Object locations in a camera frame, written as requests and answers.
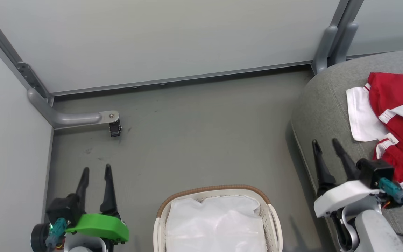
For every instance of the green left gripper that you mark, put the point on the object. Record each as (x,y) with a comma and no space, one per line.
(100,226)

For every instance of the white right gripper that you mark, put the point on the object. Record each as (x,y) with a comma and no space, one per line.
(345,195)

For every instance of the red and white garment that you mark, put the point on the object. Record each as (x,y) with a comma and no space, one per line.
(401,122)

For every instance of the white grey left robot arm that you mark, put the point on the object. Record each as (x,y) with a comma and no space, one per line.
(82,245)

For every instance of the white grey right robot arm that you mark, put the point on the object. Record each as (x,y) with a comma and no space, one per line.
(373,231)

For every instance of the grey fabric sofa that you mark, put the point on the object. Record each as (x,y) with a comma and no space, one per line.
(327,105)

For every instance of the black caster wheel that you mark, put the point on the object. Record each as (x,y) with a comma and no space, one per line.
(115,129)

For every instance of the cream laundry basket brown rim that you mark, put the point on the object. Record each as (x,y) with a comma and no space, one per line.
(159,231)

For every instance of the grey partition foot with caster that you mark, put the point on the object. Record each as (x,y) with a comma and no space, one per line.
(72,119)

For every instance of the short grey partition foot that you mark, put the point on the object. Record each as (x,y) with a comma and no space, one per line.
(346,42)
(324,49)

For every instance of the white basket liner bag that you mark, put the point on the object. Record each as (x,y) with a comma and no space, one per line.
(215,224)

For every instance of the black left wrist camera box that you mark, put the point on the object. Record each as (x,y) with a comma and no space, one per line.
(63,209)

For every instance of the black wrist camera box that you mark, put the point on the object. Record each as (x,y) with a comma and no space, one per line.
(378,172)
(63,209)

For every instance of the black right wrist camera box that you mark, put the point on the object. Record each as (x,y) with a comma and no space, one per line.
(378,172)

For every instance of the teal left camera connector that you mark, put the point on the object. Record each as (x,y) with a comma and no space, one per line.
(57,229)

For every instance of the teal camera connector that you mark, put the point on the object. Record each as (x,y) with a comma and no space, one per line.
(57,229)
(392,189)

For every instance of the teal right camera connector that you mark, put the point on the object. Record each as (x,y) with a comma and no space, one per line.
(392,189)

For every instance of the grey metal post bracket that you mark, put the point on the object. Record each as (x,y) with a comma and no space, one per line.
(32,79)

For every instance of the grey metal partition bottom rail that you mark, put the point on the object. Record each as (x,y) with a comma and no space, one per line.
(187,78)

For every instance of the grey metal double partition post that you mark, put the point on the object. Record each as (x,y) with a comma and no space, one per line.
(346,14)

